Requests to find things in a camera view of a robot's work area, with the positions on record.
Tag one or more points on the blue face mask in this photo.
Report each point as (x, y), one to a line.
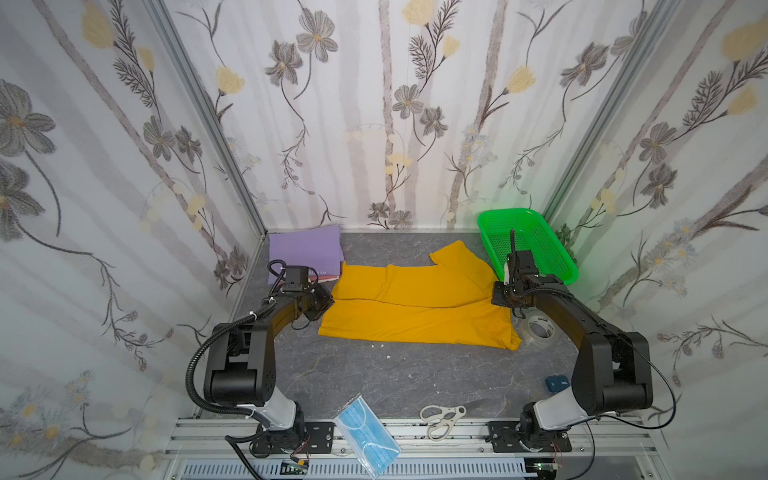
(373, 445)

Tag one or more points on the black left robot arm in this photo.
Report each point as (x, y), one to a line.
(234, 371)

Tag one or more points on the folded purple t-shirt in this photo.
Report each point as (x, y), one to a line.
(319, 248)

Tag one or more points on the aluminium corner post right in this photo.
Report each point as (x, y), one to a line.
(645, 43)

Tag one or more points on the yellow t-shirt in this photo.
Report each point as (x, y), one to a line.
(448, 302)

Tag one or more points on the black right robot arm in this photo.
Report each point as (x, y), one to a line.
(612, 372)

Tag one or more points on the green plastic basket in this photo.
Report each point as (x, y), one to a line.
(532, 233)

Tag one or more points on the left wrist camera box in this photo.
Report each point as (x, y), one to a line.
(296, 279)

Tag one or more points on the clear tape roll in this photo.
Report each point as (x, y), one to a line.
(539, 331)

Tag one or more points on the aluminium corner post left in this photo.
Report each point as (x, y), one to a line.
(163, 23)

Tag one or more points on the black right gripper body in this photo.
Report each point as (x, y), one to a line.
(519, 264)

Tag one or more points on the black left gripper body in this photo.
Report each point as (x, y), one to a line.
(321, 298)

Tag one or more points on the small blue box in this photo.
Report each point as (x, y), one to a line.
(557, 383)

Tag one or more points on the aluminium corner post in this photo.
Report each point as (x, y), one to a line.
(645, 43)
(163, 23)

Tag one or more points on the white handled scissors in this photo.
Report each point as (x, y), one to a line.
(440, 420)

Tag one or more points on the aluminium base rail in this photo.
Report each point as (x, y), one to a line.
(602, 450)

